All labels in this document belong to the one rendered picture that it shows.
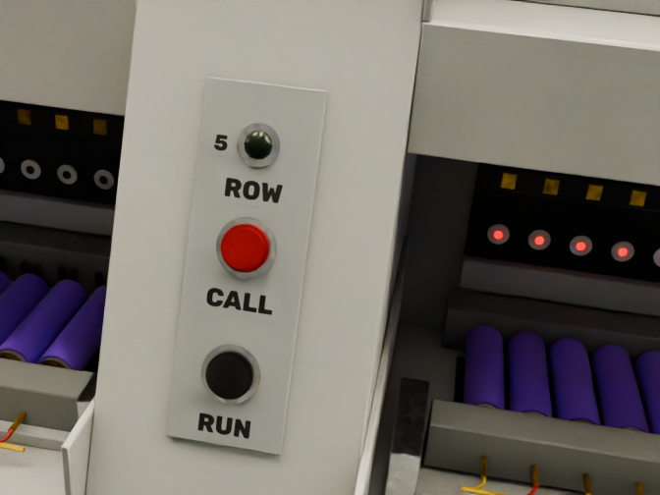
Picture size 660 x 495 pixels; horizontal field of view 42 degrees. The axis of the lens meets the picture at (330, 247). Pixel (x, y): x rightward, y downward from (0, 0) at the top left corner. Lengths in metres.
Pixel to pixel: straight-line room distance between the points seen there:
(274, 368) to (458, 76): 0.11
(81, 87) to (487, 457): 0.21
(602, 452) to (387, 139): 0.16
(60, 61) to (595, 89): 0.18
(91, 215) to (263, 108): 0.21
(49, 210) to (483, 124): 0.27
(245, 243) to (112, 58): 0.08
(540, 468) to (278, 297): 0.14
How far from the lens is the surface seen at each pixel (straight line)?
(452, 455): 0.37
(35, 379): 0.38
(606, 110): 0.30
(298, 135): 0.29
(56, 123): 0.47
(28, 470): 0.37
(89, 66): 0.32
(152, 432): 0.31
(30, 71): 0.33
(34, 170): 0.49
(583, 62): 0.29
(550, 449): 0.37
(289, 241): 0.29
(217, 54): 0.29
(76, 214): 0.49
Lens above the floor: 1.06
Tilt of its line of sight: 6 degrees down
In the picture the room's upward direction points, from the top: 8 degrees clockwise
